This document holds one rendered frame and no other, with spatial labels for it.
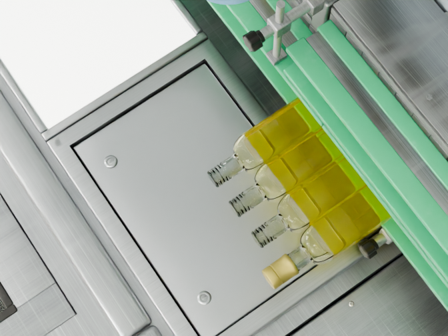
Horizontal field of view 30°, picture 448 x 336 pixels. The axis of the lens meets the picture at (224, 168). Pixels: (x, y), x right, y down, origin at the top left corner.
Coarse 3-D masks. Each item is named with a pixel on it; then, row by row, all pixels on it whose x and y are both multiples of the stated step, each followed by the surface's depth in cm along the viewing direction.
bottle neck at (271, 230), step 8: (264, 224) 124; (272, 224) 123; (280, 224) 123; (256, 232) 123; (264, 232) 123; (272, 232) 123; (280, 232) 124; (256, 240) 125; (264, 240) 123; (272, 240) 124
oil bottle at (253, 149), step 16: (288, 112) 128; (304, 112) 128; (256, 128) 127; (272, 128) 127; (288, 128) 127; (304, 128) 127; (240, 144) 126; (256, 144) 126; (272, 144) 126; (288, 144) 126; (240, 160) 127; (256, 160) 126
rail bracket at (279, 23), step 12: (312, 0) 118; (276, 12) 115; (288, 12) 118; (300, 12) 118; (312, 12) 119; (276, 24) 117; (288, 24) 117; (252, 36) 117; (264, 36) 117; (276, 36) 118; (252, 48) 117; (276, 48) 125; (276, 60) 127
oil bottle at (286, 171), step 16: (320, 128) 127; (304, 144) 126; (320, 144) 126; (272, 160) 125; (288, 160) 125; (304, 160) 125; (320, 160) 125; (256, 176) 126; (272, 176) 124; (288, 176) 124; (304, 176) 125; (272, 192) 124
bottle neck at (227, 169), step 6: (234, 156) 127; (222, 162) 127; (228, 162) 127; (234, 162) 127; (216, 168) 127; (222, 168) 127; (228, 168) 127; (234, 168) 127; (240, 168) 127; (210, 174) 127; (216, 174) 126; (222, 174) 126; (228, 174) 127; (234, 174) 127; (216, 180) 126; (222, 180) 127; (228, 180) 128; (216, 186) 128
